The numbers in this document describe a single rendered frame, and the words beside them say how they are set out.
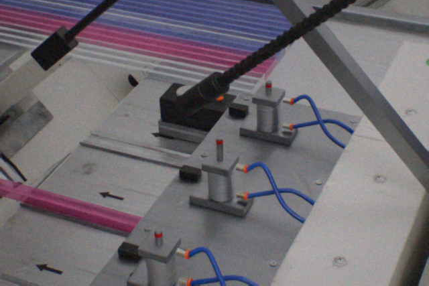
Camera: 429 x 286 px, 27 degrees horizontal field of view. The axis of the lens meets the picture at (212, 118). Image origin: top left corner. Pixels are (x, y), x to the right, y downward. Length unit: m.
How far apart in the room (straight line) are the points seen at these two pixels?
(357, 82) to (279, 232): 0.14
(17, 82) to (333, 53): 1.44
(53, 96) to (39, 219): 1.46
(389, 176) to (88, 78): 1.71
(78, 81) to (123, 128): 1.42
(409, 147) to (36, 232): 0.35
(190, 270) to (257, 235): 0.07
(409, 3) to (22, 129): 1.11
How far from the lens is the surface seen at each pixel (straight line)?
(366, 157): 0.77
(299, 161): 0.80
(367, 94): 0.68
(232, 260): 0.70
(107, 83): 2.43
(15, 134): 2.17
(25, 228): 0.84
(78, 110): 2.33
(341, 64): 0.67
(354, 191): 0.73
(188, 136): 0.92
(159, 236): 0.64
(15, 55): 1.13
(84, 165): 0.91
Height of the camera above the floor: 1.69
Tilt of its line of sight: 40 degrees down
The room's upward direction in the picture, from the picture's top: 58 degrees clockwise
